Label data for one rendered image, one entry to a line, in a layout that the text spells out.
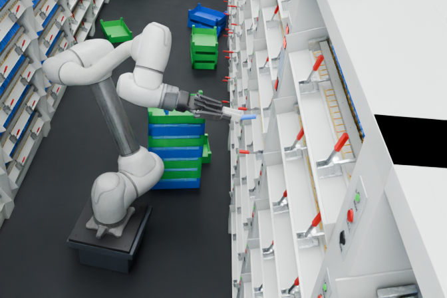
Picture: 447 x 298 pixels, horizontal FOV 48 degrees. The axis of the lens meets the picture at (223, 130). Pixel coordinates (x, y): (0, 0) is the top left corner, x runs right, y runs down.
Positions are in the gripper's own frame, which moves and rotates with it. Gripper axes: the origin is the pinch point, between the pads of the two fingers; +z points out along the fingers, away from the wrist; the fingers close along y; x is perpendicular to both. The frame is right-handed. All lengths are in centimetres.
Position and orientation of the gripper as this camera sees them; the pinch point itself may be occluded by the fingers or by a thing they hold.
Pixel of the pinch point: (231, 114)
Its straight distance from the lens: 180.3
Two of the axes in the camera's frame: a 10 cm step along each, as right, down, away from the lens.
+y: 0.1, -6.1, 7.9
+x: -3.0, 7.5, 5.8
